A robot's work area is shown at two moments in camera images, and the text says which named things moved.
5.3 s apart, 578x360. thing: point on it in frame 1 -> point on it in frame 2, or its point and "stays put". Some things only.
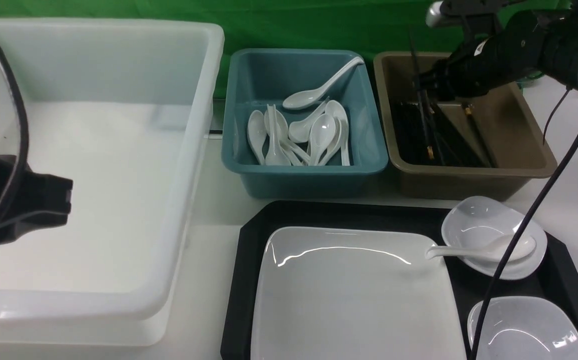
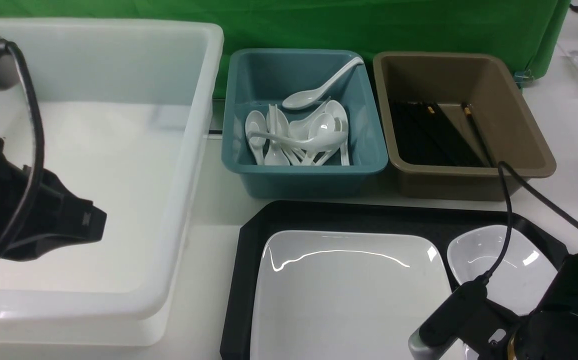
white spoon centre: [299, 131] stays put
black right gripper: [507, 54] -> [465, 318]
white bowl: [478, 220] -> [523, 275]
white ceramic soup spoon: [495, 251] -> [324, 141]
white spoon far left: [257, 131] stays put
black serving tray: [556, 278] stays put
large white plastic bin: [127, 110] stays put
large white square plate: [353, 293] stays put
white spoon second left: [275, 155] stays put
